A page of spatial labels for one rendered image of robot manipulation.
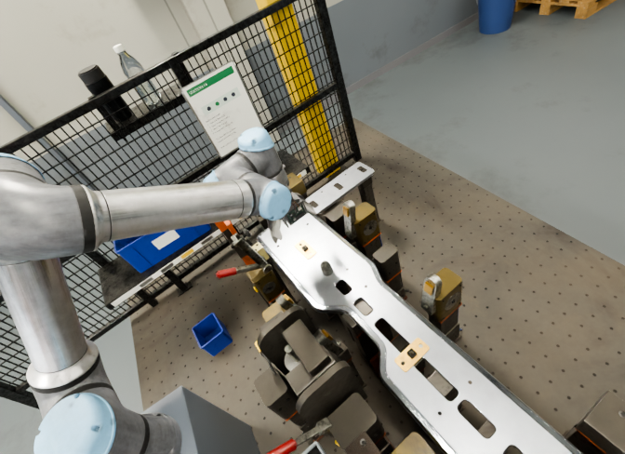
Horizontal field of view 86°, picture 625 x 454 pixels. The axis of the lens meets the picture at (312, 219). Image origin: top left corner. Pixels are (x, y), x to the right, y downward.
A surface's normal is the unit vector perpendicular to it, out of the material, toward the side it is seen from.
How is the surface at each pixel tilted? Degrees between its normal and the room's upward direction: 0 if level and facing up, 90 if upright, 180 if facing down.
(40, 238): 80
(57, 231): 75
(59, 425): 7
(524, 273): 0
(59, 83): 90
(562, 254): 0
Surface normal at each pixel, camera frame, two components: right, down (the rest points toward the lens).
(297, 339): -0.29, -0.66
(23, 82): 0.48, 0.52
